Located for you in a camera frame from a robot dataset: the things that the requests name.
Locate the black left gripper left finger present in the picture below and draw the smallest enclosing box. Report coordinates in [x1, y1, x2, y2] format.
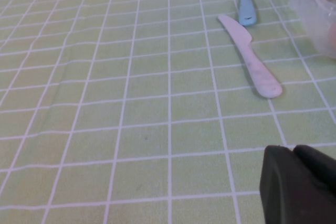
[258, 144, 336, 224]

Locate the green checked tablecloth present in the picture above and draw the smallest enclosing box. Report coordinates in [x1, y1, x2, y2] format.
[0, 0, 336, 224]

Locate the clear plastic egg box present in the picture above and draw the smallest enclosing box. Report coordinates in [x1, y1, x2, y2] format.
[279, 0, 336, 59]

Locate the pink plastic knife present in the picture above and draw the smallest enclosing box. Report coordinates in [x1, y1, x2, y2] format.
[217, 15, 284, 99]

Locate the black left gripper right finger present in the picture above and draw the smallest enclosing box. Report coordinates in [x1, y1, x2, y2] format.
[292, 144, 336, 195]

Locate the blue plastic fork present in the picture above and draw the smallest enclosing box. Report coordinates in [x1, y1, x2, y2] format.
[235, 0, 258, 27]

